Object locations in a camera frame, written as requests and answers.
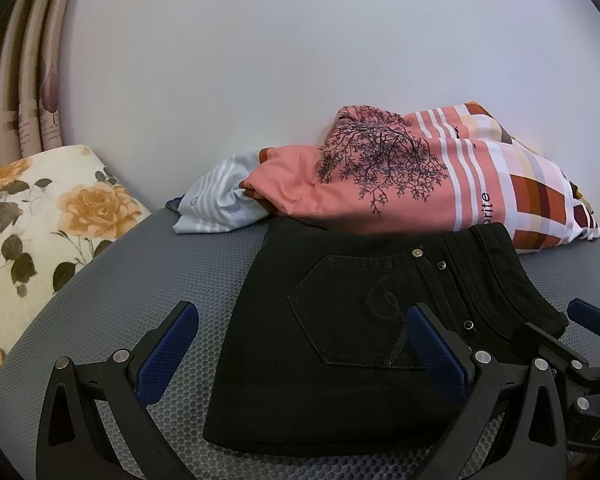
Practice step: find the floral cushion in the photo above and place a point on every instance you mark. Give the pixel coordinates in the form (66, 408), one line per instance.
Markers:
(55, 220)

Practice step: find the beige patterned curtain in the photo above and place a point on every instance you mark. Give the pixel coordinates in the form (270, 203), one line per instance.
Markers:
(25, 110)

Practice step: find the light blue striped cloth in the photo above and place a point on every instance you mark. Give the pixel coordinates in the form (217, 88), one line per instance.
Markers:
(215, 200)

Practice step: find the grey mesh mat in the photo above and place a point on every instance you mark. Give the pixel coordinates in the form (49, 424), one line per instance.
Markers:
(180, 280)

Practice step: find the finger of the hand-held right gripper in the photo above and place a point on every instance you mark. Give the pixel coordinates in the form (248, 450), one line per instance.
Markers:
(545, 342)
(590, 315)

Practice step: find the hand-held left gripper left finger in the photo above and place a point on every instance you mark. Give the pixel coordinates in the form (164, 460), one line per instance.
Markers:
(172, 350)

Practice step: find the pink plaid printed quilt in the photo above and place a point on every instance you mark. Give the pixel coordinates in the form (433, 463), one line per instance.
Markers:
(430, 200)

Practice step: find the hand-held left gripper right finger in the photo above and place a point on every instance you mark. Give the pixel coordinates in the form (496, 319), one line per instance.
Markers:
(437, 360)

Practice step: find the black pants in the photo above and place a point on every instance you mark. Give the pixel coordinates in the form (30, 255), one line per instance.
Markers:
(305, 360)

